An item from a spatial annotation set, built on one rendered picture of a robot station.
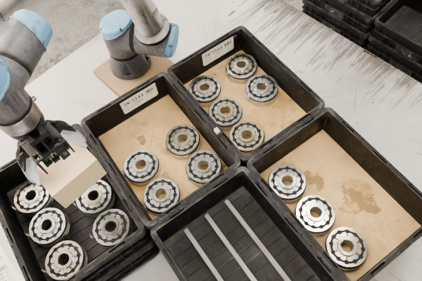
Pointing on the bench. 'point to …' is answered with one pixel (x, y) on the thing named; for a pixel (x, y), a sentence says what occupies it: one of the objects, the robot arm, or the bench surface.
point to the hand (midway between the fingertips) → (58, 159)
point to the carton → (71, 175)
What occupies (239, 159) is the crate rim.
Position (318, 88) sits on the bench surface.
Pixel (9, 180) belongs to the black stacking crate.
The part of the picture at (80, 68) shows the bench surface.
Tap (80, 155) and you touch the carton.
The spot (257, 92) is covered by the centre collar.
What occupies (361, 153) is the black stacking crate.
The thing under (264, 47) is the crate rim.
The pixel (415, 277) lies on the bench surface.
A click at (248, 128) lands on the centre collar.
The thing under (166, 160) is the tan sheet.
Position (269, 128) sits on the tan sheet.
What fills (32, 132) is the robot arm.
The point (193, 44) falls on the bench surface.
